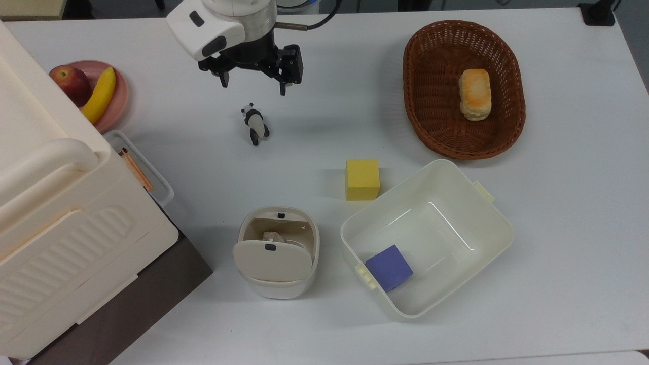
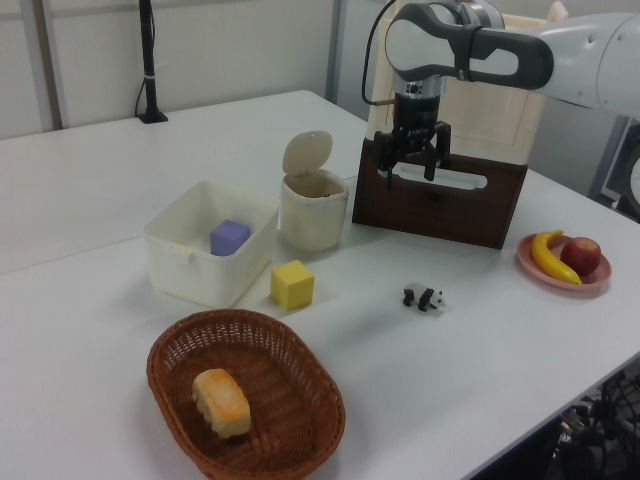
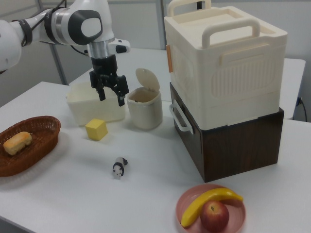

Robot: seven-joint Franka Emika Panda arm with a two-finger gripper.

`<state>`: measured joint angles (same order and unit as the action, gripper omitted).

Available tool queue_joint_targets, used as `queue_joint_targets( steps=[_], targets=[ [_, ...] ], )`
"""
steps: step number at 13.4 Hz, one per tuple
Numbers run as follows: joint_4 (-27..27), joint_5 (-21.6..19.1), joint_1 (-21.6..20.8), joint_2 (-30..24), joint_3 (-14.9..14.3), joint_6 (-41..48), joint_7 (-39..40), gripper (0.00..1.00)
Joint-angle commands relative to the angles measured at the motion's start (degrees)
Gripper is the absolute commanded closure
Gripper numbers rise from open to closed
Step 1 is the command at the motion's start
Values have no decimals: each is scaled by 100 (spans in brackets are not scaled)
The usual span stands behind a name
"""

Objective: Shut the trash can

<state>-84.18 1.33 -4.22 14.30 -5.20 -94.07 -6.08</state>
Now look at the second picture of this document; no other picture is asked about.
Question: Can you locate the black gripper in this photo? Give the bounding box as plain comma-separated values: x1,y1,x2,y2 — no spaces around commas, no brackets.
374,92,453,190

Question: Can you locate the cream small trash can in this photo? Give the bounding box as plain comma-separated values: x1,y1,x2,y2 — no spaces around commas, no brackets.
278,129,350,251

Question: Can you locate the dark brown wooden box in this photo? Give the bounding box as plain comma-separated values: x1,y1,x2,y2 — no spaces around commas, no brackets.
351,137,530,250

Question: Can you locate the cream wooden cabinet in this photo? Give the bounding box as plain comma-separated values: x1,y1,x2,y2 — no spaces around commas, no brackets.
367,0,569,166

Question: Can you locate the panda toy figure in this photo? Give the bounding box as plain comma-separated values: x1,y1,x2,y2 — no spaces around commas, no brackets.
402,282,447,315

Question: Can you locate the yellow toy banana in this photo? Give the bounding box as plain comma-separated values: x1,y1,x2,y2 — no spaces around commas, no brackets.
530,229,584,286

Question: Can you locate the yellow foam cube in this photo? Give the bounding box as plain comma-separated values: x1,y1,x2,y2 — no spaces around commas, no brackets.
270,259,316,312

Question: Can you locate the red toy apple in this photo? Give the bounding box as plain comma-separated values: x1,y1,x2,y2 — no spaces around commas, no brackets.
559,236,602,276

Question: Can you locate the purple foam cube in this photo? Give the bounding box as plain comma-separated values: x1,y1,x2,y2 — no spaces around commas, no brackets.
209,218,251,257

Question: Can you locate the pink plate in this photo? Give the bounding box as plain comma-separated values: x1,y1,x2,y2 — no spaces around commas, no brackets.
517,233,613,300

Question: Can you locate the white plastic storage box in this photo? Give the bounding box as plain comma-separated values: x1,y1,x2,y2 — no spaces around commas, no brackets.
142,180,281,310

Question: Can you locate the brown wicker basket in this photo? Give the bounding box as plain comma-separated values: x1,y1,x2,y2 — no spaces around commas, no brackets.
145,308,347,480

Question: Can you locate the black pole stand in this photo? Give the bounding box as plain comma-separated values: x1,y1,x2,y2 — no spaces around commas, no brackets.
134,0,169,125

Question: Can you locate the toy bread loaf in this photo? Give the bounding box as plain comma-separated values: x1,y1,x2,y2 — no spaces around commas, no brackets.
192,368,252,440

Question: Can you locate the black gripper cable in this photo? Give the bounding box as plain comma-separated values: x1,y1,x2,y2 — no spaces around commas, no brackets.
362,0,401,106

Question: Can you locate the black cable bundle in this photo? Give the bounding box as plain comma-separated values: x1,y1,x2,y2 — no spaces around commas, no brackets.
549,369,640,480

